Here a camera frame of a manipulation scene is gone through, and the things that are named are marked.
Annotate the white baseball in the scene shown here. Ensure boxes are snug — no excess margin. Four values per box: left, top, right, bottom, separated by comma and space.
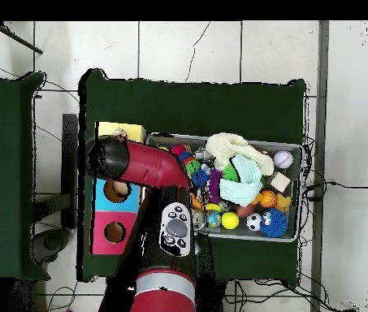
273, 149, 294, 169

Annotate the black tripod leg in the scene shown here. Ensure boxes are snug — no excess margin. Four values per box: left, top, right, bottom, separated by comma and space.
0, 20, 44, 55

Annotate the blue spiky rubber ball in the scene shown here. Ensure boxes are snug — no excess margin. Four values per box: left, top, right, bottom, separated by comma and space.
259, 207, 288, 238

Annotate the wooden box with three holes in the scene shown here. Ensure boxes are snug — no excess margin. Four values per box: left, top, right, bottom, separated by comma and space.
90, 121, 147, 256

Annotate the large wooden cube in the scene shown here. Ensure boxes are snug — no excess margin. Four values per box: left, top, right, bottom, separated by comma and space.
268, 171, 292, 193

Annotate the small orange basketball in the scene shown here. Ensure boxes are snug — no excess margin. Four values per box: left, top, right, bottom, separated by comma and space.
259, 189, 278, 209

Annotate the black metal stand bar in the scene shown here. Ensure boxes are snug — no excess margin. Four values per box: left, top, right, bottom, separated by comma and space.
61, 113, 79, 230

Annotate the yellow tennis ball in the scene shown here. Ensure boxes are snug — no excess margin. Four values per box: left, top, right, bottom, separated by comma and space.
221, 211, 240, 231

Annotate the cream knitted cloth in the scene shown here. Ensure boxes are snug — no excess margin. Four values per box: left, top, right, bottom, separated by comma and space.
205, 132, 275, 176

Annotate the purple spiky rubber ball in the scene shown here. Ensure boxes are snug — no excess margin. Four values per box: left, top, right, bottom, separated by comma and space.
207, 168, 223, 204

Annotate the small soccer ball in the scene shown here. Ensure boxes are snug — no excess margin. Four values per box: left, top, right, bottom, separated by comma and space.
245, 212, 262, 232

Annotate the mint green knitted cloth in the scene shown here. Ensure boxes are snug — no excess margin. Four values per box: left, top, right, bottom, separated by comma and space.
219, 153, 263, 207

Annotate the shallow silver mesh bin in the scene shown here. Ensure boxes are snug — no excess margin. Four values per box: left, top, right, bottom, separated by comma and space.
144, 132, 304, 243

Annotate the black power cable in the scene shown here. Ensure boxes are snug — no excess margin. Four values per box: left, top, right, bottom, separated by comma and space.
303, 180, 368, 201

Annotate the dark green side table cloth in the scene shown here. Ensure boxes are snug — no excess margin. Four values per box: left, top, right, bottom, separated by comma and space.
0, 72, 50, 280

